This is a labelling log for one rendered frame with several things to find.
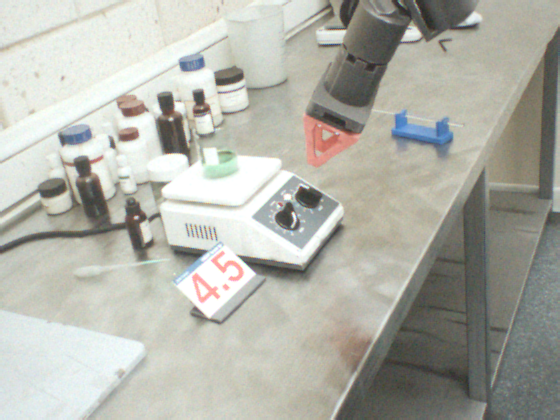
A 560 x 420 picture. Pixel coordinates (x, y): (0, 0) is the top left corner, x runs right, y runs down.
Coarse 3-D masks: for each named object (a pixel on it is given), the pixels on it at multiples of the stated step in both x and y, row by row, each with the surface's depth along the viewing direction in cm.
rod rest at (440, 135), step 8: (400, 120) 113; (448, 120) 108; (392, 128) 114; (400, 128) 113; (408, 128) 113; (416, 128) 112; (424, 128) 112; (432, 128) 111; (440, 128) 107; (448, 128) 109; (400, 136) 113; (408, 136) 112; (416, 136) 110; (424, 136) 109; (432, 136) 109; (440, 136) 108; (448, 136) 108
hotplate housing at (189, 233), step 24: (264, 192) 86; (168, 216) 87; (192, 216) 85; (216, 216) 83; (240, 216) 82; (336, 216) 88; (168, 240) 89; (192, 240) 87; (216, 240) 85; (240, 240) 83; (264, 240) 81; (312, 240) 83; (288, 264) 82
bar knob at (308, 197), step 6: (300, 186) 86; (306, 186) 86; (300, 192) 86; (306, 192) 86; (312, 192) 86; (318, 192) 86; (300, 198) 86; (306, 198) 87; (312, 198) 86; (318, 198) 86; (300, 204) 86; (306, 204) 86; (312, 204) 86; (318, 204) 87
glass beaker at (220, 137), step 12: (192, 120) 86; (204, 120) 88; (216, 120) 88; (228, 120) 87; (204, 132) 83; (216, 132) 83; (228, 132) 84; (204, 144) 84; (216, 144) 84; (228, 144) 85; (204, 156) 85; (216, 156) 85; (228, 156) 85; (204, 168) 86; (216, 168) 85; (228, 168) 86; (216, 180) 86
